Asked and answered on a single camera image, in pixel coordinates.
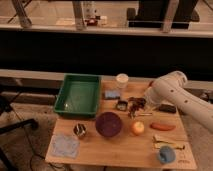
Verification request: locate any bunch of dark grapes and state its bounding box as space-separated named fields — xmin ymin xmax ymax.
xmin=128 ymin=97 xmax=146 ymax=118

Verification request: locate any black rectangular block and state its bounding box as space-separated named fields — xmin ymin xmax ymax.
xmin=157 ymin=104 xmax=176 ymax=113

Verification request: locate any small metal cup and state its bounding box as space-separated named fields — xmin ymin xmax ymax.
xmin=73 ymin=123 xmax=86 ymax=138

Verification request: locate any wooden board table top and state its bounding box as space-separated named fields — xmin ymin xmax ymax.
xmin=46 ymin=80 xmax=197 ymax=170

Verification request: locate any orange carrot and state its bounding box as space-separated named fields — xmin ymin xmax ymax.
xmin=150 ymin=123 xmax=175 ymax=131

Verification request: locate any yellow apple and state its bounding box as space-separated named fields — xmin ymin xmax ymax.
xmin=131 ymin=121 xmax=145 ymax=136

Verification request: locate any black office chair base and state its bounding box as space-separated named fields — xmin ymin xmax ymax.
xmin=0 ymin=95 xmax=38 ymax=171

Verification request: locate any silver fork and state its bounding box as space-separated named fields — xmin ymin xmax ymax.
xmin=128 ymin=112 xmax=154 ymax=118

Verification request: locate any blue folded cloth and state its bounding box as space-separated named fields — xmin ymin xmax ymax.
xmin=51 ymin=134 xmax=80 ymax=159

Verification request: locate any white plastic cup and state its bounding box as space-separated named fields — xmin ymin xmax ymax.
xmin=116 ymin=73 xmax=129 ymax=89

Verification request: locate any blue sponge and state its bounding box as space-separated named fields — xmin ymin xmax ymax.
xmin=104 ymin=90 xmax=120 ymax=100

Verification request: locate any purple bowl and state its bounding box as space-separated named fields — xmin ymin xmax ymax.
xmin=95 ymin=112 xmax=122 ymax=138

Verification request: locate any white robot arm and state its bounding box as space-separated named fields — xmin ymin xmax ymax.
xmin=144 ymin=71 xmax=213 ymax=133

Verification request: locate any green plastic tray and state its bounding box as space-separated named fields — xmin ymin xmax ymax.
xmin=54 ymin=74 xmax=101 ymax=118

